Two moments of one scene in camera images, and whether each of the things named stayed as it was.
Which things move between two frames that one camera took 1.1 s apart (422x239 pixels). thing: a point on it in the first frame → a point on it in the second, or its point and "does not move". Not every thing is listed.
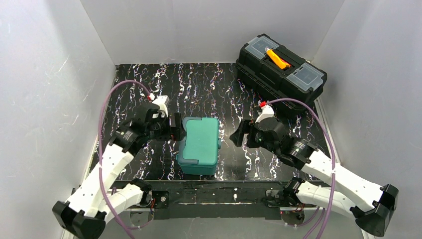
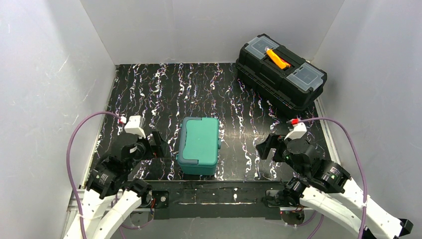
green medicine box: (198, 154) does not move
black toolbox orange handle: (272, 71) does not move
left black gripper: (173, 127) → (154, 141)
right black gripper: (248, 134) → (275, 145)
